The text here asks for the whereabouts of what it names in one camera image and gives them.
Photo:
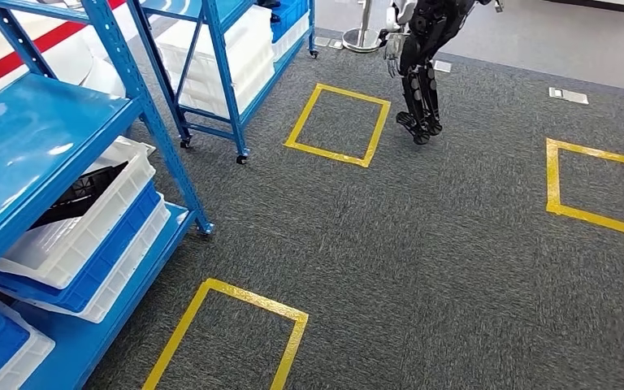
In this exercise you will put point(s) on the white car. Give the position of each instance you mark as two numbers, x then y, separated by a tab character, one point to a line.
83	59

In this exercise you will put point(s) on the black plastic parts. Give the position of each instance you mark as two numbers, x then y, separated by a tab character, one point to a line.
75	196

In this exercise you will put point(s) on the black humanoid robot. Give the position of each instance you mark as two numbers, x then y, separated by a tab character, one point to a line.
425	54

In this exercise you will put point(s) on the silver floor outlet plate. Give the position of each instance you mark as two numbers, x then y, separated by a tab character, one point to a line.
442	66
567	95
328	42

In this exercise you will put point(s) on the red barrier belt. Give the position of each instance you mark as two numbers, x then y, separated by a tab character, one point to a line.
21	54

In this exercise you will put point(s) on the blue metal shelf rack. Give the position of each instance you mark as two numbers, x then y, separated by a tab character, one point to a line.
218	64
32	124

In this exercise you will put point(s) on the chrome barrier post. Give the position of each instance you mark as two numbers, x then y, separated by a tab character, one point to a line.
363	35

